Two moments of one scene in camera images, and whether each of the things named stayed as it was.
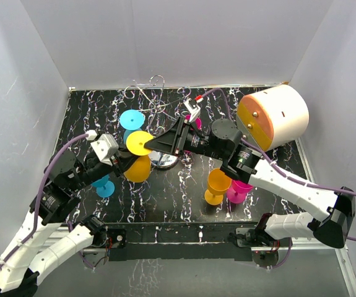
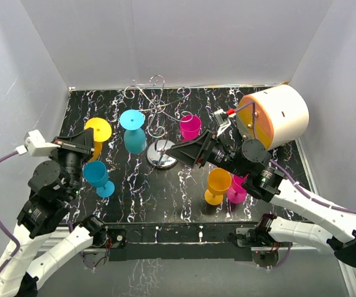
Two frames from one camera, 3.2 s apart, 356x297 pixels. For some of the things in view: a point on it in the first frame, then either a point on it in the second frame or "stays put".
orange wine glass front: x=218 y=184 stays put
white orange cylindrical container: x=273 y=117 stays put
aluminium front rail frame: x=187 y=241 stays put
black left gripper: x=125 y=158 to x=82 y=142
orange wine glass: x=138 y=171 to x=102 y=132
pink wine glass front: x=236 y=193 stays put
